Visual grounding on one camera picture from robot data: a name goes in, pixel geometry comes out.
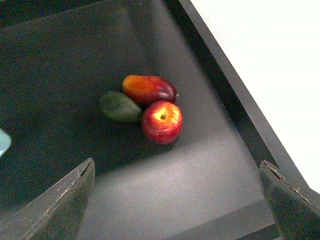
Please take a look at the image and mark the red orange mango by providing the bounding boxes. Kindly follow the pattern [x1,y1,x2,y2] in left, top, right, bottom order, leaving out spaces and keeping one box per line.
[122,75,179,105]

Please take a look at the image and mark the green mango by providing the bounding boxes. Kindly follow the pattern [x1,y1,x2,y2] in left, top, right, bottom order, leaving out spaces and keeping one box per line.
[99,90,143,123]

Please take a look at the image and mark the light blue plastic basket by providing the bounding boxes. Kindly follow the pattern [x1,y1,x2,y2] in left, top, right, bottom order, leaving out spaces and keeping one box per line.
[0,129,12,157]

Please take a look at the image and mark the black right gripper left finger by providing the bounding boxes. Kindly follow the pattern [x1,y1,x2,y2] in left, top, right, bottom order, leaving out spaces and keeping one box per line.
[0,158,95,240]

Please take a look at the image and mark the lower black display tray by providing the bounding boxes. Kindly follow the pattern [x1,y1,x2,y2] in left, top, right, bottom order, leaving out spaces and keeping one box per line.
[0,0,308,240]

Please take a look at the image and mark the red yellow apple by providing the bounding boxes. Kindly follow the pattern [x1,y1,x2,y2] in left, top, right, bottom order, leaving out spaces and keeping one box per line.
[141,100,183,145]

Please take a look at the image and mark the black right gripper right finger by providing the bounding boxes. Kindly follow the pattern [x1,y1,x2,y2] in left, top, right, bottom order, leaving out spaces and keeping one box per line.
[259,161,320,240]

